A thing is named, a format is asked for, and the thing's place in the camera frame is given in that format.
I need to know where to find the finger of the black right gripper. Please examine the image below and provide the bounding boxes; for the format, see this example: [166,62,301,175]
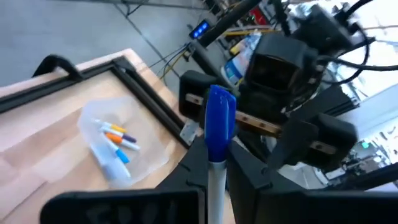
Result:
[178,70,219,123]
[266,112,359,172]

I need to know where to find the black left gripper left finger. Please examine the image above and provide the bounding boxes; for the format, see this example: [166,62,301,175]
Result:
[39,136,209,224]

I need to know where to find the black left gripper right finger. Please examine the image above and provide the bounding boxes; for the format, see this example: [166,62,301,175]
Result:
[226,139,398,224]

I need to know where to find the light blue cap thin marker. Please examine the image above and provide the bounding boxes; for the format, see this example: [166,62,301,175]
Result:
[101,136,131,165]

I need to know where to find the purple cap thin marker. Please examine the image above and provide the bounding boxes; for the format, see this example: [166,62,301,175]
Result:
[99,125,138,144]

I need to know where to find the orange cap thin marker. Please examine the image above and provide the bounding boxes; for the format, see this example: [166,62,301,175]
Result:
[104,132,141,152]

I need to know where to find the yellow cap thin marker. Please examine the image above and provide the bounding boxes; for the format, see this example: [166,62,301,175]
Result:
[94,119,127,134]

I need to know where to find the black aluminium extrusion bar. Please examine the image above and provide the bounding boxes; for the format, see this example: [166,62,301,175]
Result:
[287,83,359,124]

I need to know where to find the white blue wipes canister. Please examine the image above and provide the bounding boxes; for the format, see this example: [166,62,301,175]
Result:
[221,30,262,87]

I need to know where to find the clear plastic bin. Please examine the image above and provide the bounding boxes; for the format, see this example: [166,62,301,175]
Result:
[76,94,170,189]

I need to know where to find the small blue lit device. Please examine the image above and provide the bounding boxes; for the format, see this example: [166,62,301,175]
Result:
[188,18,213,40]

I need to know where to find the black pole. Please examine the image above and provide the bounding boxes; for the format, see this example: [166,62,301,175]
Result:
[196,0,262,48]

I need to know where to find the yellow floor cable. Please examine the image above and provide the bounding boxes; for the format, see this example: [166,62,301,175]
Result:
[160,51,189,79]

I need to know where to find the silver metal bracket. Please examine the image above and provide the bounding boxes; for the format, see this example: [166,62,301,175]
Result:
[179,119,200,146]

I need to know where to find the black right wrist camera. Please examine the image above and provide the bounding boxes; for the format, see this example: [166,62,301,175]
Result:
[245,32,318,94]

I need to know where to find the black floor cable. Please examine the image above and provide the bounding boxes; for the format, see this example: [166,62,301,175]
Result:
[148,43,191,70]

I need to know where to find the black aluminium table frame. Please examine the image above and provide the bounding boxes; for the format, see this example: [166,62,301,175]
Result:
[0,55,194,150]

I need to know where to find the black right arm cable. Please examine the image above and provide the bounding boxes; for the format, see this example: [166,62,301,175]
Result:
[317,0,398,86]

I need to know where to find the black clamp bracket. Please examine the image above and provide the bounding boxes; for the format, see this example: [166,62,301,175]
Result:
[32,54,84,82]

